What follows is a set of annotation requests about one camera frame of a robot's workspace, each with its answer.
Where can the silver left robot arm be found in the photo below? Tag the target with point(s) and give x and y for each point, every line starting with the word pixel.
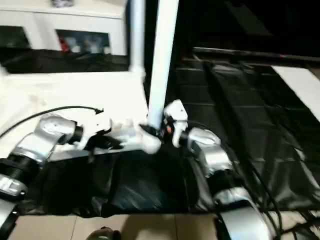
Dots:
pixel 42 140

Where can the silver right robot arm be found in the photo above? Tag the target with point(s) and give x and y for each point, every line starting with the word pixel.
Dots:
pixel 215 155

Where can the black mat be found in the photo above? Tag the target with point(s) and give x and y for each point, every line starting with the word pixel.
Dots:
pixel 237 125

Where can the black robot foot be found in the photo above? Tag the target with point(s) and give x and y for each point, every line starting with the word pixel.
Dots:
pixel 105 233

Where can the red packet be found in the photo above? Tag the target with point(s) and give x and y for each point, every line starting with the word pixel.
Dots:
pixel 63 43

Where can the long black bar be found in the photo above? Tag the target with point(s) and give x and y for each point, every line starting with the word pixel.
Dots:
pixel 250 53

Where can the white glass-door cabinet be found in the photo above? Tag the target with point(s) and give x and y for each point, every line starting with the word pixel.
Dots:
pixel 75 22

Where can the black backdrop cloth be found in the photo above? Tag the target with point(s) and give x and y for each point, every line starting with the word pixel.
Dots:
pixel 250 22

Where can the white flat board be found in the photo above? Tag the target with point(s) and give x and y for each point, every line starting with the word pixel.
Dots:
pixel 300 85

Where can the black and white bag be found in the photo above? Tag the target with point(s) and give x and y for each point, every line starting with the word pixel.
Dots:
pixel 63 2

